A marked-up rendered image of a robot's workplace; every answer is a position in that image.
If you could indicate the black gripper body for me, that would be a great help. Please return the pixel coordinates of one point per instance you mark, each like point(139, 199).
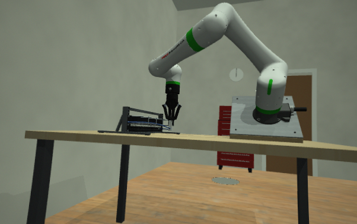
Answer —
point(172, 98)

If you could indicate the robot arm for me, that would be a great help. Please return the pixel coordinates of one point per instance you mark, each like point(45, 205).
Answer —
point(224, 20)

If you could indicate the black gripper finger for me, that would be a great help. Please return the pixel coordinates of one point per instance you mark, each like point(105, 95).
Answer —
point(174, 117)
point(167, 115)

